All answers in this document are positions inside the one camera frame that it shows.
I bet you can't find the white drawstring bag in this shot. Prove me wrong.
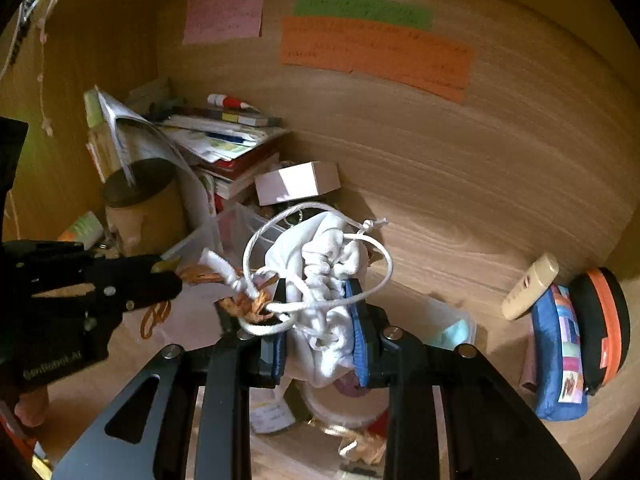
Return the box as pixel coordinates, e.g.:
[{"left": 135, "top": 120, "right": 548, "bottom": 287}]
[{"left": 198, "top": 202, "right": 394, "bottom": 388}]

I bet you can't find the person's left hand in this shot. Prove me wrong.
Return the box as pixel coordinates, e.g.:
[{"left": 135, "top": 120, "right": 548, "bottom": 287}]
[{"left": 14, "top": 387, "right": 49, "bottom": 428}]

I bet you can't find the orange green tube package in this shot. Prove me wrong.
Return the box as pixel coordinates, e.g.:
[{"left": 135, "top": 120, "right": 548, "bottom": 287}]
[{"left": 58, "top": 211, "right": 104, "bottom": 250}]

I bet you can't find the clear plastic storage bin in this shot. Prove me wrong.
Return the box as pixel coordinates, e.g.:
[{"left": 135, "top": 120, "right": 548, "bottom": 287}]
[{"left": 159, "top": 201, "right": 478, "bottom": 356}]

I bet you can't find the round white tape tin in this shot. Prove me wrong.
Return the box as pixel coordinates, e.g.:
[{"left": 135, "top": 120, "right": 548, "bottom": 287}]
[{"left": 299, "top": 382, "right": 390, "bottom": 429}]

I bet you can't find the brown cardboard cup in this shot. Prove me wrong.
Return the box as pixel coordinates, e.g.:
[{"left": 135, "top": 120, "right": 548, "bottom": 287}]
[{"left": 103, "top": 158, "right": 188, "bottom": 257}]

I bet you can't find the light blue tube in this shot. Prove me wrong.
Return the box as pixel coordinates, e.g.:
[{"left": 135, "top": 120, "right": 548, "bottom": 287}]
[{"left": 427, "top": 320, "right": 471, "bottom": 350}]

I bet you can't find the white folded paper sheet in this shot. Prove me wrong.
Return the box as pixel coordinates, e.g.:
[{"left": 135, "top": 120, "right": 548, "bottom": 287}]
[{"left": 94, "top": 87, "right": 195, "bottom": 186}]

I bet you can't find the small white pink box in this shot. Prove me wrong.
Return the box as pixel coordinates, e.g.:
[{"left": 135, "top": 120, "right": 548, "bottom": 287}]
[{"left": 255, "top": 162, "right": 341, "bottom": 206}]

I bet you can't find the stack of books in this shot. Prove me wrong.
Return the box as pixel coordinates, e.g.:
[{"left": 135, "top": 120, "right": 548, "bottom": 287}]
[{"left": 126, "top": 78, "right": 288, "bottom": 212}]

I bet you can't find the blue patchwork pouch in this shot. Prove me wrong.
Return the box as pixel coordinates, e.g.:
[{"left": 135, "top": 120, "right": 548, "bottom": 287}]
[{"left": 532, "top": 284, "right": 588, "bottom": 422}]

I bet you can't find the red white marker pen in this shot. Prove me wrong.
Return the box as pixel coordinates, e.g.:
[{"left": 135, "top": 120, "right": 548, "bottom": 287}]
[{"left": 206, "top": 93, "right": 259, "bottom": 113}]

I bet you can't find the black orange round case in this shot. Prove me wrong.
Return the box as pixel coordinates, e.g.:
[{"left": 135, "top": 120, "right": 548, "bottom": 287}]
[{"left": 568, "top": 266, "right": 630, "bottom": 396}]

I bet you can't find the orange paper strip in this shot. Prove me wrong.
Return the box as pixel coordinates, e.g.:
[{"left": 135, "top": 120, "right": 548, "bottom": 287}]
[{"left": 280, "top": 16, "right": 474, "bottom": 104}]

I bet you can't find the pink sticky note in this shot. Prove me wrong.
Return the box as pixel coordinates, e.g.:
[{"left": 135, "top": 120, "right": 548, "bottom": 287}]
[{"left": 182, "top": 0, "right": 264, "bottom": 46}]

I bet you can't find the green paper strip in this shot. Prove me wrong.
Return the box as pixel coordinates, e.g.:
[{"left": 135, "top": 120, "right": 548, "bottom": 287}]
[{"left": 293, "top": 0, "right": 434, "bottom": 30}]

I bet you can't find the brown twisted cord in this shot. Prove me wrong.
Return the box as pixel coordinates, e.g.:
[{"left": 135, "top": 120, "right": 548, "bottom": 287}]
[{"left": 139, "top": 261, "right": 281, "bottom": 340}]

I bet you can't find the beige plastic recorder flute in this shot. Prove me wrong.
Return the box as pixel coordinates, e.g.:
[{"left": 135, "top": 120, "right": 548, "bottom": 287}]
[{"left": 501, "top": 252, "right": 560, "bottom": 321}]

